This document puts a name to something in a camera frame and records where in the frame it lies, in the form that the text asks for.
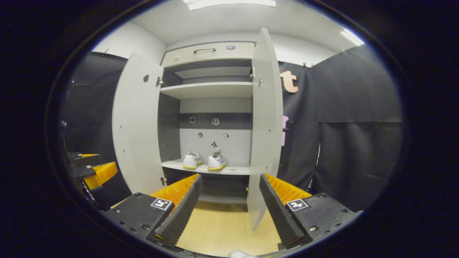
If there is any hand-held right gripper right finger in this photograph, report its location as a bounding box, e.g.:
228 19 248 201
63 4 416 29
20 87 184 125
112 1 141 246
259 173 363 250

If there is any light grey cabinet door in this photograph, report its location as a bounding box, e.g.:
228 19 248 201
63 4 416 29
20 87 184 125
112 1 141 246
247 28 284 231
112 52 165 196

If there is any ceiling light panel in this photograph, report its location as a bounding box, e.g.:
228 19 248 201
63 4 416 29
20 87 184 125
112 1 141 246
340 28 365 46
183 0 276 10

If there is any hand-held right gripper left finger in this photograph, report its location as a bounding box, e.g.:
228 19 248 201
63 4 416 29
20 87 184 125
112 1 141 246
102 173 203 248

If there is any grey shoe cabinet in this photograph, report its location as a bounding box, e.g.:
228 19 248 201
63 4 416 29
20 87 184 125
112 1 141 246
157 41 256 212

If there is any black backdrop cloth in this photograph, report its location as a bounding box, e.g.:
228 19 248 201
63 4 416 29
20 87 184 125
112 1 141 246
59 45 404 212

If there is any light grey cabinet drawer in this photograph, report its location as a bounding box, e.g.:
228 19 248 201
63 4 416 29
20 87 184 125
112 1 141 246
161 42 256 68

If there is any white sneaker shoe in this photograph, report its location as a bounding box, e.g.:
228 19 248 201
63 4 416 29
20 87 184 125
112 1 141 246
208 150 228 171
183 150 203 169

